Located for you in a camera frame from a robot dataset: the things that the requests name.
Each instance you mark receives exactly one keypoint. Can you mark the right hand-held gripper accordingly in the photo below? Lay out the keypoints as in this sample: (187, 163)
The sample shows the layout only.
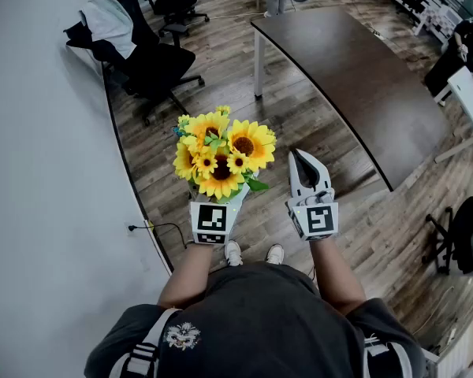
(319, 219)

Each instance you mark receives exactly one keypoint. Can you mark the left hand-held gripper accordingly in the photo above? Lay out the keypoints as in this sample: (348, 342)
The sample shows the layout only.
(212, 221)

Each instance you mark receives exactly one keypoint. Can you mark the yellow sunflower bouquet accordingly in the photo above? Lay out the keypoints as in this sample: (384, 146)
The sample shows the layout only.
(220, 160)

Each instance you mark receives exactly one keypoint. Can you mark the person's right forearm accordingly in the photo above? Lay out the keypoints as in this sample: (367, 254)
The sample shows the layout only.
(337, 278)

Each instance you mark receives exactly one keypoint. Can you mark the person's left forearm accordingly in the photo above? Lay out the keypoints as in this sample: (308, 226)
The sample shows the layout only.
(187, 274)

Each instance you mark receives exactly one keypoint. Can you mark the person's white left shoe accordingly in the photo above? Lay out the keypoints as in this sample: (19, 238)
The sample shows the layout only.
(233, 253)

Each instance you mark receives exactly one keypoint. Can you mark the person's white shoe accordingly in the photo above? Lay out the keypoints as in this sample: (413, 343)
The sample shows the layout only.
(233, 253)
(275, 254)

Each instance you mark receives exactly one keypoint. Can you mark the person's white right shoe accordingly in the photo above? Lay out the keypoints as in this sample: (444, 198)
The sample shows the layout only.
(275, 254)

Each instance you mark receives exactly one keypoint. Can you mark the person's dark grey t-shirt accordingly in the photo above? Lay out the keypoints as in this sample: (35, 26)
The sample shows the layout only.
(260, 321)

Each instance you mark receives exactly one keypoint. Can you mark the wooden plank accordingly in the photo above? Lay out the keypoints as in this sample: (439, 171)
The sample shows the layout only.
(455, 150)

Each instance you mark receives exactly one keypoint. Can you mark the black office chair with clothes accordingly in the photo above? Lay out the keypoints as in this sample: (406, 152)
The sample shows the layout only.
(161, 69)

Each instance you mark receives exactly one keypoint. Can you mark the white checkered table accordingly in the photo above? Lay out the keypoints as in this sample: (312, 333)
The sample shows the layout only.
(439, 22)

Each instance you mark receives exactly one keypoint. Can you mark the pale grey garment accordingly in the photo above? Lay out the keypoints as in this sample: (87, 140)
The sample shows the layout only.
(108, 22)

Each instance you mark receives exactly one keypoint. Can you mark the white wall socket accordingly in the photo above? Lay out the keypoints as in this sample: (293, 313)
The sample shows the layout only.
(131, 228)

